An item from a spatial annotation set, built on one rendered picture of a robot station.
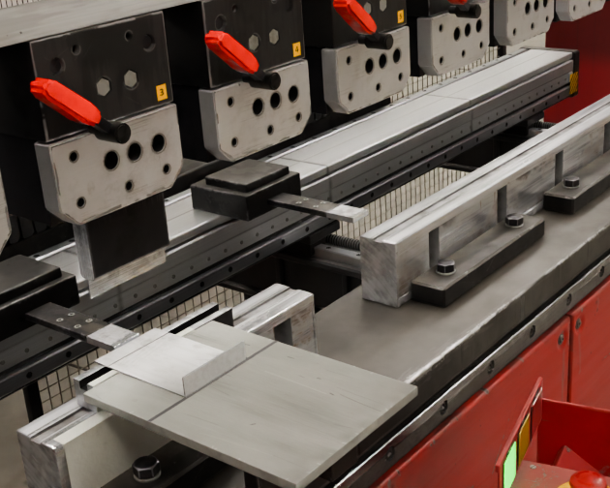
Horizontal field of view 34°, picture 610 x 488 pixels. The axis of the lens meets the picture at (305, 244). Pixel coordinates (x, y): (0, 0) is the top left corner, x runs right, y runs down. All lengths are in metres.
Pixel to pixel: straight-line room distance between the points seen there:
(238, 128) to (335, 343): 0.37
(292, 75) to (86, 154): 0.29
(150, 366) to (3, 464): 1.82
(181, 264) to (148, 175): 0.46
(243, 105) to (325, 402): 0.31
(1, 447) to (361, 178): 1.53
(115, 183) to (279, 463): 0.29
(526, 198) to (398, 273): 0.37
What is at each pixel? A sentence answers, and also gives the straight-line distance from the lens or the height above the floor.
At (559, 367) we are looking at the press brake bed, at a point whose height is 0.70.
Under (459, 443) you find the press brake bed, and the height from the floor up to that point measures 0.72.
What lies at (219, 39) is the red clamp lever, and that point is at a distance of 0.95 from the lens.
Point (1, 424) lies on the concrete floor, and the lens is 2.99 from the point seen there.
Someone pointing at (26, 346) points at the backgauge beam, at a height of 0.94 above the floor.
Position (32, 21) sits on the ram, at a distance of 0.86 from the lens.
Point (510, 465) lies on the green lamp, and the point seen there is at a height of 0.82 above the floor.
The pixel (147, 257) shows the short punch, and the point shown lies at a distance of 1.03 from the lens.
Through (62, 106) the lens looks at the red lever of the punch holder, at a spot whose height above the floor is 1.29.
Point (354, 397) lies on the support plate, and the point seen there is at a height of 1.00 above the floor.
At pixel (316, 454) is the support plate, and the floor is 1.00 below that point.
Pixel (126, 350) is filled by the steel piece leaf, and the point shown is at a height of 1.00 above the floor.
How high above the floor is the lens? 1.48
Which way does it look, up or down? 22 degrees down
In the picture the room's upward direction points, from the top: 4 degrees counter-clockwise
